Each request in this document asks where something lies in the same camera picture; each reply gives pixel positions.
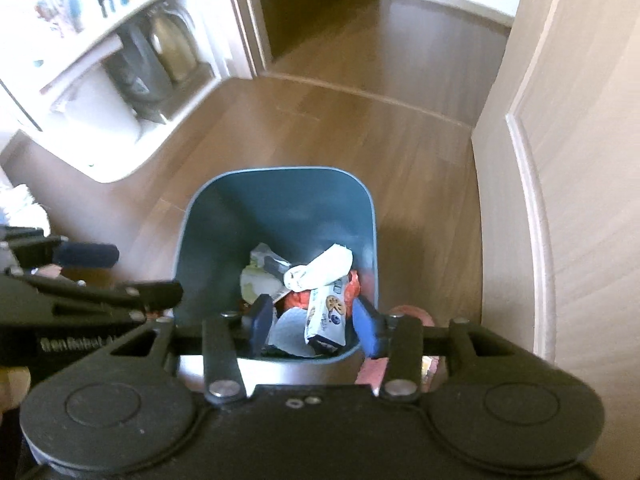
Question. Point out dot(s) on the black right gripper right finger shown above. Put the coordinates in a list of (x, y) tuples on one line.
[(370, 328)]

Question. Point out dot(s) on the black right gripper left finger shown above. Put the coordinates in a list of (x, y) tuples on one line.
[(259, 322)]

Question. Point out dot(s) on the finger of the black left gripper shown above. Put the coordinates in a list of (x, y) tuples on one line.
[(154, 295), (85, 255)]

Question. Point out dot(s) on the grey paper bundle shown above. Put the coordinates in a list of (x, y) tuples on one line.
[(286, 338)]

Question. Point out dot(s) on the white cookie snack box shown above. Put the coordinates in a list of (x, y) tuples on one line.
[(325, 330)]

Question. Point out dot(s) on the white paper wad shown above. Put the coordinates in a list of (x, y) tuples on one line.
[(334, 263)]

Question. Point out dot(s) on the dark teal plastic trash bin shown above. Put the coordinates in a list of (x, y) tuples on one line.
[(299, 212)]

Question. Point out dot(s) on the red and white plastic bag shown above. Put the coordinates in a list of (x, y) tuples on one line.
[(348, 289)]

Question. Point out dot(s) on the white bookshelf unit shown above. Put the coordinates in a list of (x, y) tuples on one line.
[(53, 55)]

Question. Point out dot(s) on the gold metallic kettle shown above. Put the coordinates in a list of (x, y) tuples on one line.
[(172, 38)]

